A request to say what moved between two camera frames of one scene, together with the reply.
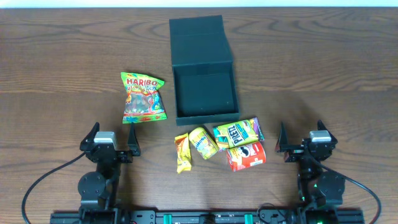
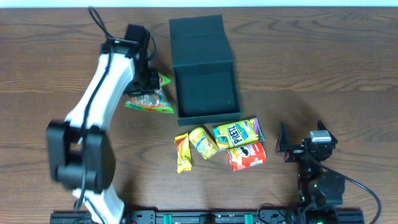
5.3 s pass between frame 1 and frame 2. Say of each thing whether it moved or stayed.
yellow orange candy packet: stayed
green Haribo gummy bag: moved
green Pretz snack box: stayed
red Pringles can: stayed
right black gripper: stayed
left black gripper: moved
